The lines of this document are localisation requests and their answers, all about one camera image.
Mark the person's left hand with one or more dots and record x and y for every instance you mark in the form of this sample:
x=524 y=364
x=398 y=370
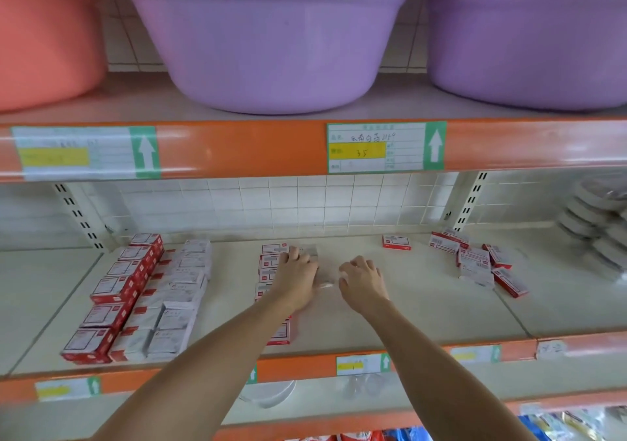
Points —
x=294 y=281

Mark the person's right hand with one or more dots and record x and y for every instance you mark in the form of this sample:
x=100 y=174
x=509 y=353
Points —
x=364 y=287

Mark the pile of red white boxes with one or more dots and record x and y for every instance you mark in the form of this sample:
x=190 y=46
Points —
x=509 y=282

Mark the white shelf with orange edges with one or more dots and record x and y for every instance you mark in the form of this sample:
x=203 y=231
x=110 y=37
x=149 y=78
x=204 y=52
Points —
x=59 y=299

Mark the person's left forearm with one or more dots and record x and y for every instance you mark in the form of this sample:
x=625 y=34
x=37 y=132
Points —
x=186 y=377

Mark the person's right forearm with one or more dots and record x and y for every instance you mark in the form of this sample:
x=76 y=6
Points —
x=451 y=382

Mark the white perforated shelf upright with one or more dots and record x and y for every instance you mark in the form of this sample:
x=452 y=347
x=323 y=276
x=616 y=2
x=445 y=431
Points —
x=470 y=201
x=80 y=215

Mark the small price label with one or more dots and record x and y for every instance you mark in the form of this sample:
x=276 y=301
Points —
x=253 y=374
x=474 y=355
x=67 y=389
x=362 y=363

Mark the cluster of clear glasses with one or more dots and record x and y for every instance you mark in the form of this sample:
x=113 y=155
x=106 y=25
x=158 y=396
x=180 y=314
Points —
x=364 y=385

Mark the large label with green arrow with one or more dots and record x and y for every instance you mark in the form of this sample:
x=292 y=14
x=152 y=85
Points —
x=385 y=147
x=83 y=152

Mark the white handwritten label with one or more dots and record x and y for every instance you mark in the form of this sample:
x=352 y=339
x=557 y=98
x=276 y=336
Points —
x=551 y=350

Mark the stacks of wrapped containers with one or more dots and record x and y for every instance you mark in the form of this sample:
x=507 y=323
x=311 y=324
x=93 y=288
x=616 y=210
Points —
x=600 y=225

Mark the purple plastic basin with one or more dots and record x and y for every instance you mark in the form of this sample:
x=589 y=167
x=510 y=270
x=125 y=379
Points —
x=534 y=34
x=264 y=34

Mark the orange plastic basin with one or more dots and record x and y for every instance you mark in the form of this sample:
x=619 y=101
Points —
x=44 y=29

